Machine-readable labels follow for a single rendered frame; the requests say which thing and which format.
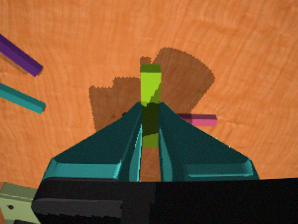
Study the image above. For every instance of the turquoise rod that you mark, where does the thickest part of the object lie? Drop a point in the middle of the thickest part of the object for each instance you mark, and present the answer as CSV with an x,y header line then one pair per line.
x,y
21,99

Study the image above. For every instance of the pink rod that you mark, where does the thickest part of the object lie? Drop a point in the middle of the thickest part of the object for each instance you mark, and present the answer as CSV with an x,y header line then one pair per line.
x,y
200,119

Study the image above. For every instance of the purple rod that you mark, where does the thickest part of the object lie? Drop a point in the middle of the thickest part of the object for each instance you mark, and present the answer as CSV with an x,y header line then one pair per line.
x,y
19,57

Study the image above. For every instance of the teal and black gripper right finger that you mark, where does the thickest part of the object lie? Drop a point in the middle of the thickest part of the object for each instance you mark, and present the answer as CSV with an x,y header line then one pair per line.
x,y
187,153

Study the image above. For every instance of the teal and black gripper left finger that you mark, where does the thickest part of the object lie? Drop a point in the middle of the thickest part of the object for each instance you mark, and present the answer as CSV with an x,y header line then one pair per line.
x,y
106,153

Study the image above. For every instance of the lime green rod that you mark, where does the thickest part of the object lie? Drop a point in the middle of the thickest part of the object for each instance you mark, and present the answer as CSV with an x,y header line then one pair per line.
x,y
150,100

